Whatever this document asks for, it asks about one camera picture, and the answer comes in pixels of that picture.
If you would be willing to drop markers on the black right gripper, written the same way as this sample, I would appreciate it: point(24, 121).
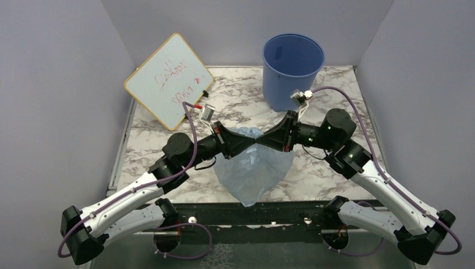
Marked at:
point(279, 137)

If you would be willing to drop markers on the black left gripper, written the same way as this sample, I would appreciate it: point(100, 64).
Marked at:
point(232, 143)

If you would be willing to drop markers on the light blue trash bag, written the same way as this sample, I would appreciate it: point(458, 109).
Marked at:
point(253, 172)

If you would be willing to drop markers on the blue plastic trash bin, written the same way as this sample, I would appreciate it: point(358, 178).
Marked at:
point(291, 62)

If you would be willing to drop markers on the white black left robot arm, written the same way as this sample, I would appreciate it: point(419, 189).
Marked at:
point(140, 206)

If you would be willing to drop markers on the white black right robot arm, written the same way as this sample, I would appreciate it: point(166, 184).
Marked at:
point(416, 228)

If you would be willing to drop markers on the yellow-framed whiteboard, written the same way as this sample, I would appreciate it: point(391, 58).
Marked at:
point(173, 74)

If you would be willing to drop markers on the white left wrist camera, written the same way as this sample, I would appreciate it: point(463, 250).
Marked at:
point(206, 115)

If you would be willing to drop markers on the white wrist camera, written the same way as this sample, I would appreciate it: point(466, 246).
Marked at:
point(301, 99)
point(206, 115)

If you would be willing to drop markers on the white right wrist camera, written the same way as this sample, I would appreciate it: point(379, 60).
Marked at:
point(301, 99)

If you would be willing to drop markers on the black metal mounting rail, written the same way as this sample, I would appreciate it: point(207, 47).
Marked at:
point(264, 222)

